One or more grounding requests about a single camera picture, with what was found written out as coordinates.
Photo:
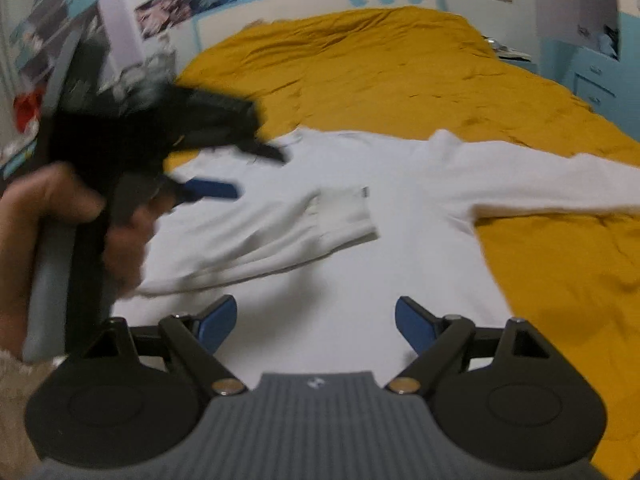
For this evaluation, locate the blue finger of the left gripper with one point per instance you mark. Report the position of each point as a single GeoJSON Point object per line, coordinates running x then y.
{"type": "Point", "coordinates": [262, 150]}
{"type": "Point", "coordinates": [194, 190]}

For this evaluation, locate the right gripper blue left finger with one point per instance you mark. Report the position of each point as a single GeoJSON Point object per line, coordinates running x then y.
{"type": "Point", "coordinates": [191, 341]}

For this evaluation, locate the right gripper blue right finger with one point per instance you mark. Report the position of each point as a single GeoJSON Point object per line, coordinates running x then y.
{"type": "Point", "coordinates": [439, 343]}

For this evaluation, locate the white printed sweatshirt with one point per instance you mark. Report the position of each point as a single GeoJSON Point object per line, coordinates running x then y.
{"type": "Point", "coordinates": [316, 252]}

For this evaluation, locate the person's left hand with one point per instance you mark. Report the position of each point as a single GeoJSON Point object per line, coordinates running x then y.
{"type": "Point", "coordinates": [55, 191]}

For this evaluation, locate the mustard yellow bed duvet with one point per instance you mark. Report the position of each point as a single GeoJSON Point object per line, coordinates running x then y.
{"type": "Point", "coordinates": [407, 72]}

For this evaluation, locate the fluffy cream left sleeve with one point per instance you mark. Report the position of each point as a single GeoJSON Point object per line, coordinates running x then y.
{"type": "Point", "coordinates": [18, 382]}

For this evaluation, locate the white blue bed headboard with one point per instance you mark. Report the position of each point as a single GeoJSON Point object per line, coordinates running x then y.
{"type": "Point", "coordinates": [214, 26]}

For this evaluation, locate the light blue dresser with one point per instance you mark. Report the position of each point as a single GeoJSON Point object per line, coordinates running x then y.
{"type": "Point", "coordinates": [609, 85]}

